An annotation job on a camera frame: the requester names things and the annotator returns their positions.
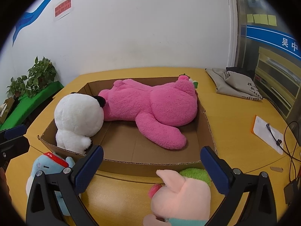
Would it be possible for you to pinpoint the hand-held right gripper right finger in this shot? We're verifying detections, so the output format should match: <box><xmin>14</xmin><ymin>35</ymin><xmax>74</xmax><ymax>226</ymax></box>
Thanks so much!
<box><xmin>200</xmin><ymin>146</ymin><xmax>277</xmax><ymax>226</ymax></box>

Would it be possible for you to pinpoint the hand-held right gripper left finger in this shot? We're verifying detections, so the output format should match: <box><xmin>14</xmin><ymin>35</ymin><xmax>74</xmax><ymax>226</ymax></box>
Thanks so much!
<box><xmin>25</xmin><ymin>145</ymin><xmax>104</xmax><ymax>226</ymax></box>

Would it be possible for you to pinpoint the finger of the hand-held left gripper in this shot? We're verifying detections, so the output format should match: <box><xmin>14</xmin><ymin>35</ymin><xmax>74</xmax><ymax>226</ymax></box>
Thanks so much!
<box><xmin>3</xmin><ymin>124</ymin><xmax>27</xmax><ymax>140</ymax></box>
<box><xmin>0</xmin><ymin>135</ymin><xmax>30</xmax><ymax>164</ymax></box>

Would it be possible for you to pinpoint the blue plush toy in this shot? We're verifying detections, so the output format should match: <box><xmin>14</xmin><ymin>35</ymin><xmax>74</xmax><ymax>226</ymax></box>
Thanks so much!
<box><xmin>26</xmin><ymin>152</ymin><xmax>81</xmax><ymax>217</ymax></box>

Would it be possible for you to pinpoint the pink pig plush toy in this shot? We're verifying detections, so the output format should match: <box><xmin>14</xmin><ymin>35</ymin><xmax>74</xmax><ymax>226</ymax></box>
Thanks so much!
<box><xmin>143</xmin><ymin>168</ymin><xmax>212</xmax><ymax>226</ymax></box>

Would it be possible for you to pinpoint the white plush toy black ear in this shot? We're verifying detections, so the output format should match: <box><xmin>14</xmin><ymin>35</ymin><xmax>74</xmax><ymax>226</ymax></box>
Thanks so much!
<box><xmin>54</xmin><ymin>93</ymin><xmax>106</xmax><ymax>156</ymax></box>

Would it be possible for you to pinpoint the brown cardboard box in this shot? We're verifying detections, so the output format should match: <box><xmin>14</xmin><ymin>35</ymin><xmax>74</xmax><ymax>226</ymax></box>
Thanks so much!
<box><xmin>38</xmin><ymin>76</ymin><xmax>218</xmax><ymax>178</ymax></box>

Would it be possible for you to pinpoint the pink plush bear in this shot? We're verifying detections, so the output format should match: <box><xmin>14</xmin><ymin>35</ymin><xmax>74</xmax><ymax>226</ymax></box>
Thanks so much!
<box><xmin>98</xmin><ymin>75</ymin><xmax>198</xmax><ymax>150</ymax></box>

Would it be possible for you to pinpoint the small cardboard box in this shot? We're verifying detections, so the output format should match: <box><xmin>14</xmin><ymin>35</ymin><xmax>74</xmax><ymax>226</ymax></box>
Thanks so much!
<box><xmin>0</xmin><ymin>97</ymin><xmax>17</xmax><ymax>123</ymax></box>

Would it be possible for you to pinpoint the small potted green plant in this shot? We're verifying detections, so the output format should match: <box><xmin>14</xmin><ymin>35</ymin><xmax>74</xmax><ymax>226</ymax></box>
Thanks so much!
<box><xmin>6</xmin><ymin>75</ymin><xmax>28</xmax><ymax>97</ymax></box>

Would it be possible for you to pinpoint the large potted green plant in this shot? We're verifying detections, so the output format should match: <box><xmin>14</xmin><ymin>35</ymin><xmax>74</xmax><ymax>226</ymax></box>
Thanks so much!
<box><xmin>25</xmin><ymin>56</ymin><xmax>57</xmax><ymax>98</ymax></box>

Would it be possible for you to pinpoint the small black device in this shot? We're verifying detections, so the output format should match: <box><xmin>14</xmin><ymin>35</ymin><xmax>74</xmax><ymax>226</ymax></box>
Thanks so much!
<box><xmin>283</xmin><ymin>181</ymin><xmax>300</xmax><ymax>204</ymax></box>

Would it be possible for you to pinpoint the grey cloth bag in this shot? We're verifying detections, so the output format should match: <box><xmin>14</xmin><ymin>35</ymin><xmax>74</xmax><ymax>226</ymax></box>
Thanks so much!
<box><xmin>205</xmin><ymin>67</ymin><xmax>263</xmax><ymax>102</ymax></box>

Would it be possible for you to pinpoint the blue band sign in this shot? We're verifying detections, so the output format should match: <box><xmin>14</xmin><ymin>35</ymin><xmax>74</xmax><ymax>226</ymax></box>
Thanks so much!
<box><xmin>246</xmin><ymin>25</ymin><xmax>301</xmax><ymax>60</ymax></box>

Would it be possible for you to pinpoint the black cable with connector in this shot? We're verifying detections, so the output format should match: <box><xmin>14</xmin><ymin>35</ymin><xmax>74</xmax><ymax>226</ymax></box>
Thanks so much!
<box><xmin>266</xmin><ymin>123</ymin><xmax>283</xmax><ymax>146</ymax></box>

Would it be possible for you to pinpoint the black looped cable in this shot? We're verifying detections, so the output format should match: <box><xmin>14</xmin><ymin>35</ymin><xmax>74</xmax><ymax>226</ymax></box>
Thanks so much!
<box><xmin>279</xmin><ymin>121</ymin><xmax>301</xmax><ymax>184</ymax></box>

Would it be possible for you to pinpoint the blue wave wall decal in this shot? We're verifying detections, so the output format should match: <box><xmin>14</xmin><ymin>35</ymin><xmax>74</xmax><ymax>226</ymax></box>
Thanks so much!
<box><xmin>12</xmin><ymin>0</ymin><xmax>83</xmax><ymax>47</ymax></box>

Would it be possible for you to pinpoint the red wall sign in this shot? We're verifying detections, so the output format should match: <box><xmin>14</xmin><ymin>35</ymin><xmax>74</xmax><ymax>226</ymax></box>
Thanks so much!
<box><xmin>54</xmin><ymin>0</ymin><xmax>72</xmax><ymax>18</ymax></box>

